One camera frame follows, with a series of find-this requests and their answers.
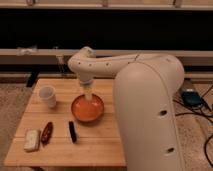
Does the black standing eraser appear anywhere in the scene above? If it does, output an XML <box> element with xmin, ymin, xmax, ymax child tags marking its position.
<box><xmin>69</xmin><ymin>121</ymin><xmax>77</xmax><ymax>143</ymax></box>

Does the orange bowl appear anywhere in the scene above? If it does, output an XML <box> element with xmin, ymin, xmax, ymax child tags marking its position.
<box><xmin>71</xmin><ymin>94</ymin><xmax>104</xmax><ymax>122</ymax></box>

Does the wooden table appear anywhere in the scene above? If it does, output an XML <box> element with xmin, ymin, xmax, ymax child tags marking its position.
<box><xmin>4</xmin><ymin>79</ymin><xmax>125</xmax><ymax>167</ymax></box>

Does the white paper cup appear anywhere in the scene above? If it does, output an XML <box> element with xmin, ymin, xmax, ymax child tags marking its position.
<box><xmin>38</xmin><ymin>86</ymin><xmax>56</xmax><ymax>108</ymax></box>

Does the blue box on floor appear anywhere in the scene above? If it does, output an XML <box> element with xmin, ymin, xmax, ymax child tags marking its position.
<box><xmin>181</xmin><ymin>89</ymin><xmax>202</xmax><ymax>107</ymax></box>

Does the white rectangular sponge block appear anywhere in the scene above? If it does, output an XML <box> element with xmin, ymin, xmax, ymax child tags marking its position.
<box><xmin>24</xmin><ymin>130</ymin><xmax>40</xmax><ymax>152</ymax></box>

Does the black cable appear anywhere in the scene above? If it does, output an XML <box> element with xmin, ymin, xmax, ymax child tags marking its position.
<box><xmin>173</xmin><ymin>84</ymin><xmax>213</xmax><ymax>168</ymax></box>

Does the dark red oblong object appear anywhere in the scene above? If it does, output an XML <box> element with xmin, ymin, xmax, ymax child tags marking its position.
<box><xmin>41</xmin><ymin>122</ymin><xmax>53</xmax><ymax>145</ymax></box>

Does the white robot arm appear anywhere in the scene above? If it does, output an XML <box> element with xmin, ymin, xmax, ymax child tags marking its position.
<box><xmin>68</xmin><ymin>47</ymin><xmax>185</xmax><ymax>171</ymax></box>

